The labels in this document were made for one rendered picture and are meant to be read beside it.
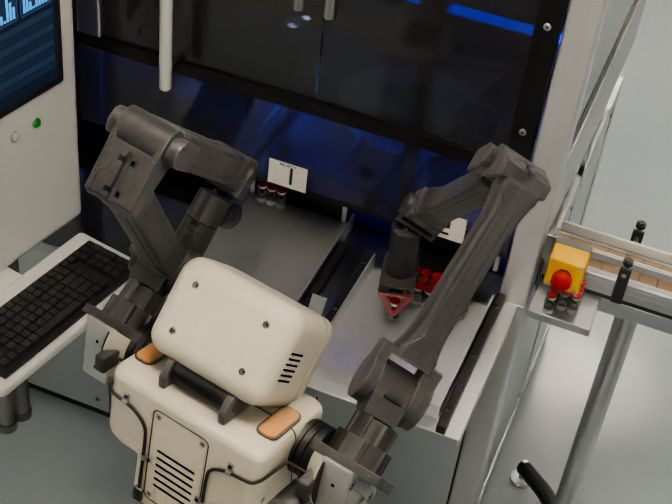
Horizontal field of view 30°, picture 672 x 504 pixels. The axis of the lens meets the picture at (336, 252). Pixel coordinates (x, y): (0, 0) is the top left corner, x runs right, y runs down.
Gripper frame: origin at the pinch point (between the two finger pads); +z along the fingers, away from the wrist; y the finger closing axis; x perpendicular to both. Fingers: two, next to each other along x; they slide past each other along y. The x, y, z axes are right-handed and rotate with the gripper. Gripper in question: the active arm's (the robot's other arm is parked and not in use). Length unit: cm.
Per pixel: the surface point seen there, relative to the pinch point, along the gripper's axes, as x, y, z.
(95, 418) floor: 73, 38, 93
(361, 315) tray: 5.9, 0.0, 4.3
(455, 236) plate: -9.9, 14.4, -7.8
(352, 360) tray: 5.9, -12.8, 4.2
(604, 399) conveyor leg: -50, 20, 35
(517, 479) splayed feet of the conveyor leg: -40, 41, 92
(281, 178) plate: 26.9, 23.2, -8.2
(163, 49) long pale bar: 51, 22, -35
